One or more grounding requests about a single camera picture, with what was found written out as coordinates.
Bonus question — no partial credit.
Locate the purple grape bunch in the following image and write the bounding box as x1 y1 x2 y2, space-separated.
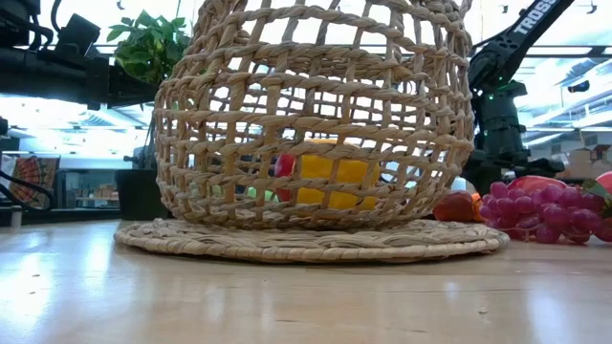
477 179 612 245

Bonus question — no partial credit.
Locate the black aluminium table frame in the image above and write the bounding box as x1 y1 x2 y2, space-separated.
0 205 120 226

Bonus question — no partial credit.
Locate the yellow bell pepper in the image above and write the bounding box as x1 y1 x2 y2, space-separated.
295 138 382 211

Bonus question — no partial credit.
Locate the cardboard box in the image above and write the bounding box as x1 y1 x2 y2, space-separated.
568 148 597 179
591 144 612 179

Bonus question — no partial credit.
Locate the dark shelf unit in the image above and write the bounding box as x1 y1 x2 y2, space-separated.
55 167 120 211

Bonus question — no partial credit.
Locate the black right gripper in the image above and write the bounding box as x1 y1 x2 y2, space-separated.
461 108 566 195

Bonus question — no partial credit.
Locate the orange fruit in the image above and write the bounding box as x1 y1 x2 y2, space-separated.
471 191 485 224

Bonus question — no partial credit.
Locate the green cucumber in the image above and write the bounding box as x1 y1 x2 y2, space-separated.
247 186 278 203

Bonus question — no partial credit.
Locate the black curved cable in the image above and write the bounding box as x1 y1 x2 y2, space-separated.
0 169 56 212

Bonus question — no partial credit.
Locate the dark red apple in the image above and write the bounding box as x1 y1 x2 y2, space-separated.
432 189 475 224

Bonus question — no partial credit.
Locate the orange patterned wall picture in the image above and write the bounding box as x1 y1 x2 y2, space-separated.
9 156 61 209

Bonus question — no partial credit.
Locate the round woven seagrass mat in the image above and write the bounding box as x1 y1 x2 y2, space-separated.
113 217 511 265

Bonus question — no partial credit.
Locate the green pear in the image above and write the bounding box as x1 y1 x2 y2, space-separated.
189 183 224 198

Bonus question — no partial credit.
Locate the woven wicker basket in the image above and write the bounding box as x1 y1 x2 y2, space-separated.
151 0 478 231

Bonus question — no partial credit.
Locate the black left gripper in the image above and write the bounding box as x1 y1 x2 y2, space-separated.
35 47 160 110

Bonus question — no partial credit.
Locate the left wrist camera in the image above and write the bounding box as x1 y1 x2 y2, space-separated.
55 12 101 54

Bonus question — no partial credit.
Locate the green potted plant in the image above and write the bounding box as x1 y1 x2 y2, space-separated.
105 9 192 222

